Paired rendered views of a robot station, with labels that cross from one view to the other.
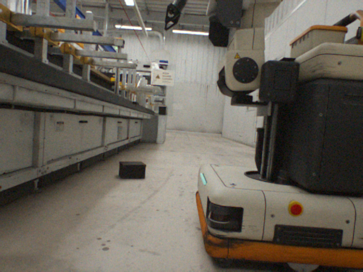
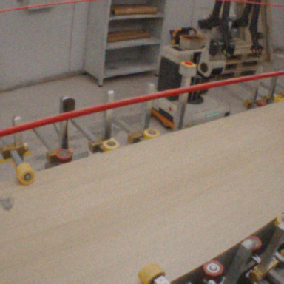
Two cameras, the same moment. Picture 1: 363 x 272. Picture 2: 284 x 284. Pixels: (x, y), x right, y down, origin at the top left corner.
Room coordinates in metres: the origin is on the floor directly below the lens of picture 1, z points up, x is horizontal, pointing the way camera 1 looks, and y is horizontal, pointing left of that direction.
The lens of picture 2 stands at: (3.78, 2.11, 1.95)
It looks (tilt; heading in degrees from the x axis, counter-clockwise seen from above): 32 degrees down; 230
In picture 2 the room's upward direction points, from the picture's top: 8 degrees clockwise
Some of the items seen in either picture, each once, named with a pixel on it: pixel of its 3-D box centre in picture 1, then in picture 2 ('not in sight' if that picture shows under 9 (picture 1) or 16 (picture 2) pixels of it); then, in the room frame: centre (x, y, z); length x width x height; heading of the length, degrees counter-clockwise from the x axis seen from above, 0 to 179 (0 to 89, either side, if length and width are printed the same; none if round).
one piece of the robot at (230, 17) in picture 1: (226, 13); (222, 44); (1.10, -0.15, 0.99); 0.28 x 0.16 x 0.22; 0
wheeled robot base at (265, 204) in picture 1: (273, 203); (188, 108); (1.11, -0.44, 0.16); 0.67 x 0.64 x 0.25; 90
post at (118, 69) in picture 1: (118, 71); (181, 109); (2.30, 0.64, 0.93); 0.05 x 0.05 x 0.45; 0
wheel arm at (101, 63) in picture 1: (102, 63); (240, 98); (1.60, 0.55, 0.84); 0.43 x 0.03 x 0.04; 90
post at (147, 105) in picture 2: (123, 79); (145, 123); (2.56, 0.64, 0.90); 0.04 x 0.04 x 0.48; 0
